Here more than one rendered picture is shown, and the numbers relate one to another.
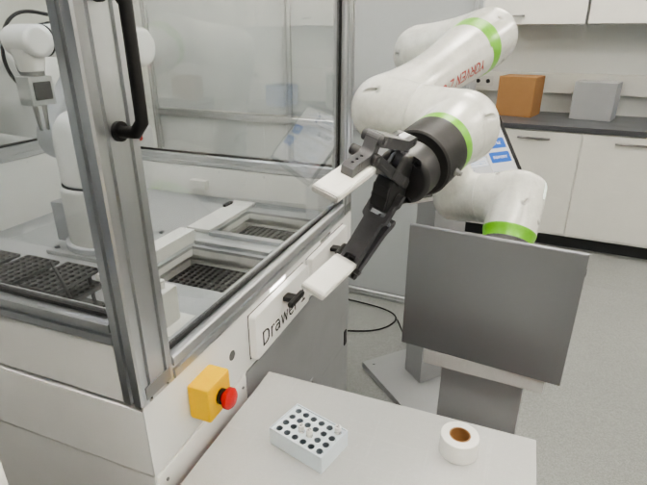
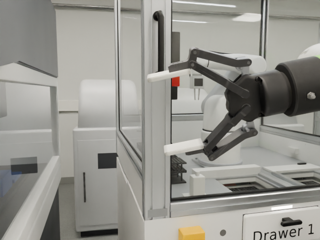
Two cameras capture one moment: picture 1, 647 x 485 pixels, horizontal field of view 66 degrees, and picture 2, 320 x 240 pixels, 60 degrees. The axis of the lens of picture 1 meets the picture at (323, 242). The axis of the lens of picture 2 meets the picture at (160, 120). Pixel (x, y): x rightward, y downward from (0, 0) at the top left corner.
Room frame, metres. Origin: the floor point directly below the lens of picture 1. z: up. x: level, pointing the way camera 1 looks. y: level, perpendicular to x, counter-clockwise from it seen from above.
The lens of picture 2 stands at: (0.20, -0.38, 1.33)
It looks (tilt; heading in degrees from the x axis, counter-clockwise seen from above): 6 degrees down; 55
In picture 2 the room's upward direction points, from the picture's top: straight up
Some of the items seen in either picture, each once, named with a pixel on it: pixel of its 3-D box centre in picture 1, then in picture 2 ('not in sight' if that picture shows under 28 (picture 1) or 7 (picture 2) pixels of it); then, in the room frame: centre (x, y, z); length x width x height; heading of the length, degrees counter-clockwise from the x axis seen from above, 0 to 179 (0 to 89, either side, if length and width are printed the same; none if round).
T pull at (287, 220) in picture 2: (292, 297); (288, 221); (1.04, 0.08, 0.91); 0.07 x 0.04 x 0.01; 159
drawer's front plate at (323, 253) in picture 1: (328, 257); not in sight; (1.34, -0.01, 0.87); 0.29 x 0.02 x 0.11; 159
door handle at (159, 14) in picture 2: (122, 64); (159, 45); (0.64, 0.24, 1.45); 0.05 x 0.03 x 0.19; 69
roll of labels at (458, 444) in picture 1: (458, 443); not in sight; (0.71, -0.25, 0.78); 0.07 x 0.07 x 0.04
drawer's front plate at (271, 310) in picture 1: (281, 307); (283, 226); (1.04, 0.10, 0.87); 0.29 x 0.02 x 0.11; 159
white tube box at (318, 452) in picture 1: (308, 436); not in sight; (0.72, 0.03, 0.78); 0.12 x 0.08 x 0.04; 53
